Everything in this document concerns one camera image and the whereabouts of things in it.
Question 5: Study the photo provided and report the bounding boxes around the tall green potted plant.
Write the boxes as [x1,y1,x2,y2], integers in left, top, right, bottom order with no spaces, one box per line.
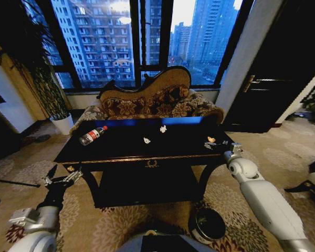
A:
[0,0,70,121]

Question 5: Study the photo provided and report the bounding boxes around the clear plastic bottle red label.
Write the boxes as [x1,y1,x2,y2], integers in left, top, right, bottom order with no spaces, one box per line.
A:
[78,125,109,146]

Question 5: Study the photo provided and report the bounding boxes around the black glossy wooden table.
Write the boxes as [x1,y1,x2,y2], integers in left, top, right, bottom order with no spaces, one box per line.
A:
[53,116,236,209]

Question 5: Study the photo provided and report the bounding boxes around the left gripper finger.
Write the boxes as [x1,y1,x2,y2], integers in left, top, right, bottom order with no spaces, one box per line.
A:
[43,164,58,186]
[62,162,84,184]

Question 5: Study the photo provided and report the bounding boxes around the dark wooden armchair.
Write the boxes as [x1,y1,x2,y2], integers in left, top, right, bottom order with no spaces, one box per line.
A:
[283,154,315,211]

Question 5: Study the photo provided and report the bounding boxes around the brass door handle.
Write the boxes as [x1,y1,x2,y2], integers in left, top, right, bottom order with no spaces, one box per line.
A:
[243,75,261,93]

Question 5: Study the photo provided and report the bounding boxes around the white plant pot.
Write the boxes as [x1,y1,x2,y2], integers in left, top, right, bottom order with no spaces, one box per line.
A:
[50,112,75,136]

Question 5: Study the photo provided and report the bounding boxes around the floral brown chaise sofa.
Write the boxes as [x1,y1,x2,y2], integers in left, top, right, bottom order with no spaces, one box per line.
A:
[69,65,225,136]

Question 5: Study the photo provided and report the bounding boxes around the black window frame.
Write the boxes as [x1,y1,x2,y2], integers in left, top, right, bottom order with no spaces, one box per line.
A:
[35,0,255,92]

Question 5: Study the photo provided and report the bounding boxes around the dark wooden door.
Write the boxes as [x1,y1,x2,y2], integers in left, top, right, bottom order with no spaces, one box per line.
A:
[222,0,315,134]

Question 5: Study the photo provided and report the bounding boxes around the black round trash bin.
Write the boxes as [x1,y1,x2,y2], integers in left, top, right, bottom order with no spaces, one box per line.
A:
[187,206,227,242]

